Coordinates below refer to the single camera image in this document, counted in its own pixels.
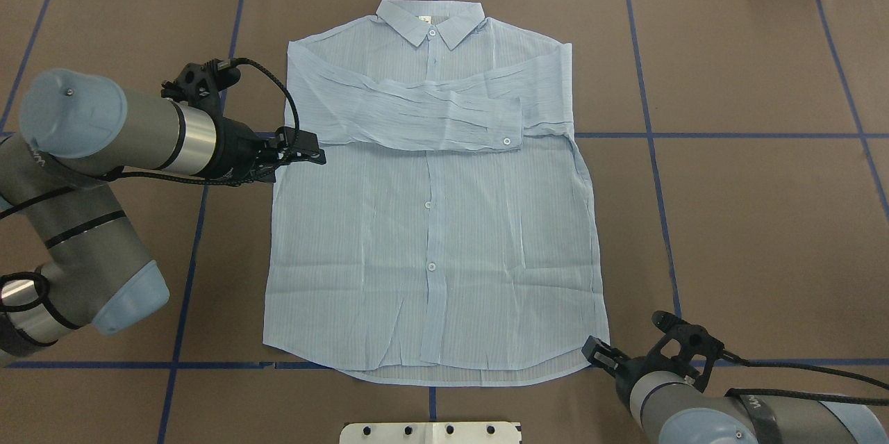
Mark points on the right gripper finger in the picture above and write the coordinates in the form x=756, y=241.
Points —
x=594, y=344
x=601, y=360

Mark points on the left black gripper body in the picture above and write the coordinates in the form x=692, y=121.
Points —
x=236, y=149

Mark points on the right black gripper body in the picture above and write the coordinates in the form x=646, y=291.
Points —
x=623, y=365

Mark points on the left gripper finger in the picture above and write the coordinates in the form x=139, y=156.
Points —
x=280, y=158
x=292, y=139

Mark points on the light blue button-up shirt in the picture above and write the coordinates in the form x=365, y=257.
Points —
x=451, y=238

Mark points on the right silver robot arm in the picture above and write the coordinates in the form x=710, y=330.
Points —
x=665, y=393

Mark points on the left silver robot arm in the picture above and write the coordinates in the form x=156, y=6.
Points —
x=79, y=133

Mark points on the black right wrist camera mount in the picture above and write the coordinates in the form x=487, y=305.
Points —
x=686, y=350

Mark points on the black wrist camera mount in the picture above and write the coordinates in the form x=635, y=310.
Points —
x=200, y=85
x=686, y=350

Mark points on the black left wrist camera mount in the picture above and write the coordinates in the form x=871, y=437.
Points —
x=200, y=85

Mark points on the white pedestal column with base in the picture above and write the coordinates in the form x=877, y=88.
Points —
x=433, y=432

